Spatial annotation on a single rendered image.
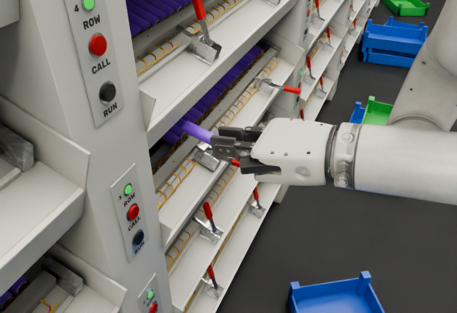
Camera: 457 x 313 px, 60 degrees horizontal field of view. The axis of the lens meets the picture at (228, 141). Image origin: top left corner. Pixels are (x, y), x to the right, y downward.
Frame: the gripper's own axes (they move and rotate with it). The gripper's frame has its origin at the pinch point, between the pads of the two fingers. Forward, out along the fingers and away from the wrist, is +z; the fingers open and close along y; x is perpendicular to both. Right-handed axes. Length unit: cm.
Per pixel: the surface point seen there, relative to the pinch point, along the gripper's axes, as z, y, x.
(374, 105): -10, 95, -45
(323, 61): 8, 91, -27
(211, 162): 5.2, 2.4, -6.4
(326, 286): -9, 19, -55
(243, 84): 8.2, 24.6, -3.3
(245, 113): 6.5, 19.7, -7.1
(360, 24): 10, 186, -45
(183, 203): 5.9, -6.7, -7.6
